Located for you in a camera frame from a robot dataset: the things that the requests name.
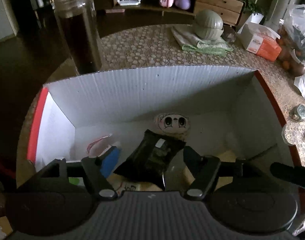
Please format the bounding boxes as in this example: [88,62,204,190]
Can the grey green round pot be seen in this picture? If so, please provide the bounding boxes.
[193,9,223,40]

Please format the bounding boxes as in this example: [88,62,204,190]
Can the black foil snack packet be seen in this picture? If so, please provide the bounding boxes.
[114,129,186,190]

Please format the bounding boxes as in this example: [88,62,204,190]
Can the light blue case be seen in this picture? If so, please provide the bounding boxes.
[290,104,305,122]

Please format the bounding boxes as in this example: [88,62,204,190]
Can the dark glass jar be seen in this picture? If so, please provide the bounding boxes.
[54,0,103,75]

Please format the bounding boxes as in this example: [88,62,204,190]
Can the yellow round plush toy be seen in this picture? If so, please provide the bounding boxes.
[107,173,162,196]

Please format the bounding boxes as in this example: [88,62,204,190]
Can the purple gourd toy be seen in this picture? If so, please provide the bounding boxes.
[175,0,190,10]

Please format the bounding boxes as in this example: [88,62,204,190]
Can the lace tablecloth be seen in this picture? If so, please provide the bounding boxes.
[16,23,305,235]

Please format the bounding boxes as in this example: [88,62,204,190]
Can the pink small packet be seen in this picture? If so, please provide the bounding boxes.
[86,134,122,158]

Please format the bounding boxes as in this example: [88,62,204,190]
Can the large clear plastic bag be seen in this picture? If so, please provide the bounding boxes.
[277,4,305,76]

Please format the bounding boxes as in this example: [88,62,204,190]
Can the bagged sliced bread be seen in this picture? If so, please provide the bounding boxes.
[215,150,244,190]

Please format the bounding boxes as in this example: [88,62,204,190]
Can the red cardboard box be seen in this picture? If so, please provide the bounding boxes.
[27,66,302,171]

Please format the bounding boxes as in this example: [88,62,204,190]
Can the orange tissue box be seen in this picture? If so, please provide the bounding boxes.
[239,22,281,62]

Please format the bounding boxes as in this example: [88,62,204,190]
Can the green folded cloth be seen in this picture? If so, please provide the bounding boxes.
[170,25,233,56]

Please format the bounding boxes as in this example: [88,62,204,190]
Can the white paper bag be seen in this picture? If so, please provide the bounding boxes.
[293,74,305,99]

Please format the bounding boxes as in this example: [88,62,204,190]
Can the white plastic bag with items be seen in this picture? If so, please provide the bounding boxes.
[66,161,86,187]

